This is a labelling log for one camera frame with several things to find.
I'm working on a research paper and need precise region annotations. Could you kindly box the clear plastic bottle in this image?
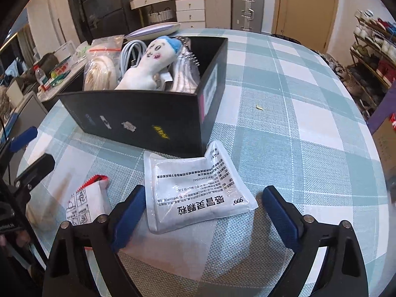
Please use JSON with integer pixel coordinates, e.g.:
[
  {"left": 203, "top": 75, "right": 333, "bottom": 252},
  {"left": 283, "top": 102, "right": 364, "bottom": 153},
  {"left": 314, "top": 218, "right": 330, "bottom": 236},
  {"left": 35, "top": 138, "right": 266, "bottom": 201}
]
[{"left": 35, "top": 66, "right": 48, "bottom": 92}]

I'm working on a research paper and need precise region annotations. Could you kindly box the silver suitcase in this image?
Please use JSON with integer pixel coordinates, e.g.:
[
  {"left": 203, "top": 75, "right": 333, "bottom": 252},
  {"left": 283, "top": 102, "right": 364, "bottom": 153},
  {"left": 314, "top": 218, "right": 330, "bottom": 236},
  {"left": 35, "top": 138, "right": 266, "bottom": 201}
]
[{"left": 231, "top": 0, "right": 265, "bottom": 33}]

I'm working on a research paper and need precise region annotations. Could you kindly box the black cardboard box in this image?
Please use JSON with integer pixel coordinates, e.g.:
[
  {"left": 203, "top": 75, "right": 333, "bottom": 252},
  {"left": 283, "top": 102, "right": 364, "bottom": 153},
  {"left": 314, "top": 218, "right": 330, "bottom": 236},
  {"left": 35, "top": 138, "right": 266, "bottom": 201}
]
[{"left": 57, "top": 35, "right": 229, "bottom": 159}]

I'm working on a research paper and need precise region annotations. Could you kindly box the white woven basket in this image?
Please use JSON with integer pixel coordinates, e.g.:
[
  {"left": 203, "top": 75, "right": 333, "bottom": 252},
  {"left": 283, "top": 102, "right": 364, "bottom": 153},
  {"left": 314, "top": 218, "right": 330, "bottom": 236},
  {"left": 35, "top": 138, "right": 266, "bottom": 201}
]
[{"left": 147, "top": 8, "right": 174, "bottom": 24}]

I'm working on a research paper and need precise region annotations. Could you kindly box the white oval plate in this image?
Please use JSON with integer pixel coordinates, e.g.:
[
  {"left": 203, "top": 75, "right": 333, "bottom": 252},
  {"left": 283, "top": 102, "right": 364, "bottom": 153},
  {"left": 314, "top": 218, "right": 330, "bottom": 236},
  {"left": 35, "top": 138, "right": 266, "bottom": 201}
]
[{"left": 124, "top": 22, "right": 180, "bottom": 40}]

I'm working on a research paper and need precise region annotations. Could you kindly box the beige door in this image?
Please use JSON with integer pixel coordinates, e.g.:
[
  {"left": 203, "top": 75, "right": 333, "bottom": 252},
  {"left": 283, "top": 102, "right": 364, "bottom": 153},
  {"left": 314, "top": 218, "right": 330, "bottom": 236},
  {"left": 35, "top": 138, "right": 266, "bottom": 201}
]
[{"left": 275, "top": 0, "right": 340, "bottom": 36}]

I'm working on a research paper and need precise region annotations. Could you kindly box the clear bag of cream cloth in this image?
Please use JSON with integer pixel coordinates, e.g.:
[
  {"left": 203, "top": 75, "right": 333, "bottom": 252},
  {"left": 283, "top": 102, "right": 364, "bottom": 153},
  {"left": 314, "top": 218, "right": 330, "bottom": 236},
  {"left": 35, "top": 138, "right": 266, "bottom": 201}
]
[{"left": 83, "top": 37, "right": 124, "bottom": 92}]

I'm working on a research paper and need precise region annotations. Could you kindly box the shoe rack with shoes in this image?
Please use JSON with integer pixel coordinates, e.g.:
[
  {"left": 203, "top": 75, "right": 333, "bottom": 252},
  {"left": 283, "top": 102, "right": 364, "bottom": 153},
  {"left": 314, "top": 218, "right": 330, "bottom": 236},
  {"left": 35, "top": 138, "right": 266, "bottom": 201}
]
[{"left": 353, "top": 9, "right": 396, "bottom": 112}]

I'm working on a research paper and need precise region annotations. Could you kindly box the grey side cabinet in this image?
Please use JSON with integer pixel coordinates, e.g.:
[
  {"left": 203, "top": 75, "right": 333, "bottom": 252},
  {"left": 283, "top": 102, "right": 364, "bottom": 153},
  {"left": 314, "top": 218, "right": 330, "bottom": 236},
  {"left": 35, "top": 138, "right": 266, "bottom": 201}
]
[{"left": 6, "top": 65, "right": 84, "bottom": 118}]

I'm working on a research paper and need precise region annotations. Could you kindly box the white charging cable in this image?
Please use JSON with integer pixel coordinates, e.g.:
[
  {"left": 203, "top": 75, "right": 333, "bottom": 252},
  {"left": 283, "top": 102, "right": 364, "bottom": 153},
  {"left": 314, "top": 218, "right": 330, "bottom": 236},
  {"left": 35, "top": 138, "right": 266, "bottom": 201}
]
[{"left": 119, "top": 40, "right": 148, "bottom": 79}]

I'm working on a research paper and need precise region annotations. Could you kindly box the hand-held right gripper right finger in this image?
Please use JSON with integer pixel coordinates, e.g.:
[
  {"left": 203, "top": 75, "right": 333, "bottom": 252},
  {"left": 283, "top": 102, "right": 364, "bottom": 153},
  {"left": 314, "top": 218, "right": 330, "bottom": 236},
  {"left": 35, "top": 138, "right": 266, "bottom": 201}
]
[{"left": 262, "top": 186, "right": 378, "bottom": 297}]

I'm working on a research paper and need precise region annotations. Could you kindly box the brown cardboard box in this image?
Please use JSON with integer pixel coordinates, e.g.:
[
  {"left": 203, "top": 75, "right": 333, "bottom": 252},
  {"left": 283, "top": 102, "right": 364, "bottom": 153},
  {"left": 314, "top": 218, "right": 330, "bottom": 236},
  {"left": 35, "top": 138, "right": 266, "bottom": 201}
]
[{"left": 373, "top": 114, "right": 396, "bottom": 174}]

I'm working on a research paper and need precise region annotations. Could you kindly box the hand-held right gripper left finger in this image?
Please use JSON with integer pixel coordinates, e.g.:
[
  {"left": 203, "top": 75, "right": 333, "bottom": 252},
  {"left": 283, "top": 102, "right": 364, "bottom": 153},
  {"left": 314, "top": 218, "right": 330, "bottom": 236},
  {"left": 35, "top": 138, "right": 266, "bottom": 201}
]
[{"left": 42, "top": 185, "right": 147, "bottom": 297}]

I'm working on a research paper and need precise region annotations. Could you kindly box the person's left hand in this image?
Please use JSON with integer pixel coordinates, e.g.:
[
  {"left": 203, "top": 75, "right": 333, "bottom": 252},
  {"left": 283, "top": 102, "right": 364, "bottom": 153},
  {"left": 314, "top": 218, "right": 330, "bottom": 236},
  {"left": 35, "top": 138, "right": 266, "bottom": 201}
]
[{"left": 12, "top": 231, "right": 31, "bottom": 246}]

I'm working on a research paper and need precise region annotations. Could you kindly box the purple bag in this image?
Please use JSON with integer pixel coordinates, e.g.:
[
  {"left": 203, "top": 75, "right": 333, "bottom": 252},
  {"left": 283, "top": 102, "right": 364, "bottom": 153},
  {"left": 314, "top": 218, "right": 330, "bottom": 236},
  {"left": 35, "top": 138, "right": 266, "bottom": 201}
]
[{"left": 367, "top": 93, "right": 396, "bottom": 133}]

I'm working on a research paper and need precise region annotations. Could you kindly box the white medicine sachet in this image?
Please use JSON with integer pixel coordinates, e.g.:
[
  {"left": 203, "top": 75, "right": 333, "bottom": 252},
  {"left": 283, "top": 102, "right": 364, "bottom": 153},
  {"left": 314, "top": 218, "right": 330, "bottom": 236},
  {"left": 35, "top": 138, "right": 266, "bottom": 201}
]
[{"left": 143, "top": 140, "right": 259, "bottom": 234}]

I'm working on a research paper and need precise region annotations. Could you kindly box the grey refrigerator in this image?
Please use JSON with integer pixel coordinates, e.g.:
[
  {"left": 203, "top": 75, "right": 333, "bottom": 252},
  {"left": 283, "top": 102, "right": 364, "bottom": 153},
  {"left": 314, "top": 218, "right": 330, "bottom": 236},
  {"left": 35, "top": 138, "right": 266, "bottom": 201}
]
[{"left": 66, "top": 0, "right": 137, "bottom": 42}]

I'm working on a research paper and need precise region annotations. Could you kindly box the wooden shoe rack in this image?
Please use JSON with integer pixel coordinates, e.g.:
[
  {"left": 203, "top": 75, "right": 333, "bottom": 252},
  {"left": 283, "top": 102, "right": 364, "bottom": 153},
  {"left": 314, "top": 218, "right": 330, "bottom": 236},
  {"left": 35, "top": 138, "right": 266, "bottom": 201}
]
[{"left": 349, "top": 15, "right": 396, "bottom": 118}]

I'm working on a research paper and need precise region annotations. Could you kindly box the white desk with drawers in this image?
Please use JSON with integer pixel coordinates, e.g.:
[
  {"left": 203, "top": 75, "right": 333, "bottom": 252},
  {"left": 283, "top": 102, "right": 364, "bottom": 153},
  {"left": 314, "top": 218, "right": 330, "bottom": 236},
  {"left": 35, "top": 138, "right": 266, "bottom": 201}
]
[{"left": 129, "top": 0, "right": 206, "bottom": 30}]

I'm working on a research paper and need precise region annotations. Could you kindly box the teal checkered tablecloth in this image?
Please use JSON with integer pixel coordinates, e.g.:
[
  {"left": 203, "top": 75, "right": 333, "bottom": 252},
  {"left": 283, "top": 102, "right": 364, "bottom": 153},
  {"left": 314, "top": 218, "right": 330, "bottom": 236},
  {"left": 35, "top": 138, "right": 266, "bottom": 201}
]
[{"left": 17, "top": 28, "right": 396, "bottom": 297}]

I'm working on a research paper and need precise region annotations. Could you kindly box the white plush toy blue hair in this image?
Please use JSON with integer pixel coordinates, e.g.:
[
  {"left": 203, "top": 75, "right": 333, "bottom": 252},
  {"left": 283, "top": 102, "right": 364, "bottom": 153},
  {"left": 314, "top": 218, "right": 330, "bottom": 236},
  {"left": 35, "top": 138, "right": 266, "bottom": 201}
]
[{"left": 114, "top": 35, "right": 183, "bottom": 91}]

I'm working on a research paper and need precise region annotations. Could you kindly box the red and white packet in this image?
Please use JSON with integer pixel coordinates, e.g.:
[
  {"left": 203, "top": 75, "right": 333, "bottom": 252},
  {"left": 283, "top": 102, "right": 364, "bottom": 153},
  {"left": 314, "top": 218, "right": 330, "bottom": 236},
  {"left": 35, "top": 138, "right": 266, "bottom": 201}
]
[{"left": 66, "top": 175, "right": 109, "bottom": 226}]

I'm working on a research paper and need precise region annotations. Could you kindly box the white container with handle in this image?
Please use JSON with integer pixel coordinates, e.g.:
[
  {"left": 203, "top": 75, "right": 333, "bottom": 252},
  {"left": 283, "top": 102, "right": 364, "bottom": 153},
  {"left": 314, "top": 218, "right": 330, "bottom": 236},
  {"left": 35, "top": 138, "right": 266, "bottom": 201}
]
[{"left": 54, "top": 40, "right": 76, "bottom": 65}]

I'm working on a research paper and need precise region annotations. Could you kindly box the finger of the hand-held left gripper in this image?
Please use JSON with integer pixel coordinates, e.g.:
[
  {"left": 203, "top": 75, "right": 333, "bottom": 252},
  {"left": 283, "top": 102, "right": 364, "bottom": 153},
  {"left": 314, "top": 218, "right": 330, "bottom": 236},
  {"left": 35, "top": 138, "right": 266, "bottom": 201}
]
[
  {"left": 14, "top": 153, "right": 56, "bottom": 192},
  {"left": 0, "top": 126, "right": 38, "bottom": 161}
]

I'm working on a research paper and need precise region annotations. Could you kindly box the beige suitcase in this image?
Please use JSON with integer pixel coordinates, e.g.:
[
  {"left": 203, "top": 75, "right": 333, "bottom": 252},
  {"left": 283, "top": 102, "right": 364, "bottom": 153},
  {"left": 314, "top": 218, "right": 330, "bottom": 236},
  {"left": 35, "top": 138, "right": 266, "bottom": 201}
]
[{"left": 202, "top": 0, "right": 232, "bottom": 29}]

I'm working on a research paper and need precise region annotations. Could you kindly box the green tissue pack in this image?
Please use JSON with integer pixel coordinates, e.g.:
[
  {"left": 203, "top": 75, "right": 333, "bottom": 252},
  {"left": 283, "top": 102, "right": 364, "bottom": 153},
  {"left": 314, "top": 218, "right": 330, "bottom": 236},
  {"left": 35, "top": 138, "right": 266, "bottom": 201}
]
[{"left": 76, "top": 42, "right": 93, "bottom": 59}]

